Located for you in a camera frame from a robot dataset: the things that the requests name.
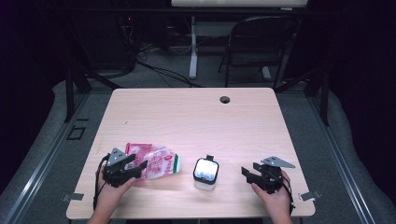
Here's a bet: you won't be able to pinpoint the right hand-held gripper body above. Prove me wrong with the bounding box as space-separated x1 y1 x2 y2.
248 156 296 194

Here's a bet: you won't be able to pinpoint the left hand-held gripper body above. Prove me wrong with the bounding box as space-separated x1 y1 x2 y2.
102 147 138 189

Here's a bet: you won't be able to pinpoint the pink and white plastic bag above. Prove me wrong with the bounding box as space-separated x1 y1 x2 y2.
124 142 181 180

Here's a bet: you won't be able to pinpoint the clear jar with black lid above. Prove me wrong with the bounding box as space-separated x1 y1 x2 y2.
192 154 220 191

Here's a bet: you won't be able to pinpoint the person's right hand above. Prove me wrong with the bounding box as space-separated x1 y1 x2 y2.
251 171 292 218

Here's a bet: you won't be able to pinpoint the person's left hand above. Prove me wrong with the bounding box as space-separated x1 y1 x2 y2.
92 164 138 217

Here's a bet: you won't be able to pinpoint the grey tape piece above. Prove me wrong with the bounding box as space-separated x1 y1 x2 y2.
298 189 322 202
61 192 85 203

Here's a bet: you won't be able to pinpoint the black metal stand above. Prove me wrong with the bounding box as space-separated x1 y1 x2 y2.
275 66 331 127
64 66 121 123

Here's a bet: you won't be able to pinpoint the black folding chair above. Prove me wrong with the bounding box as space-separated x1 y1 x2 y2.
218 15 301 90

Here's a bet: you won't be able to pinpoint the dark box with red light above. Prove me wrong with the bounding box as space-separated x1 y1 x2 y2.
90 12 138 71

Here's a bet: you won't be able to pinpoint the white desk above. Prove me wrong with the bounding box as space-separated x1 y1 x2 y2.
170 0 309 80

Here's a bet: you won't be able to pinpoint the left hand-held gripper black cable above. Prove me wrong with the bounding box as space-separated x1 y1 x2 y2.
92 153 110 211

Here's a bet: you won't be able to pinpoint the hand-held gripper black cable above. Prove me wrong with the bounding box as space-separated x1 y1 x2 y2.
92 153 110 211
279 176 295 217

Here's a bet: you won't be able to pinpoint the right hand-held gripper black cable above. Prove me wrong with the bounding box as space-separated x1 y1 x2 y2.
279 176 295 217

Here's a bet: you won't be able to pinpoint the aluminium floor rail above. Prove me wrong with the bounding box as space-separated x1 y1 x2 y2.
306 95 378 224
0 92 92 224

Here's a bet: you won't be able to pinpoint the black floor cables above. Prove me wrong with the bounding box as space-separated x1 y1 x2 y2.
135 43 204 89

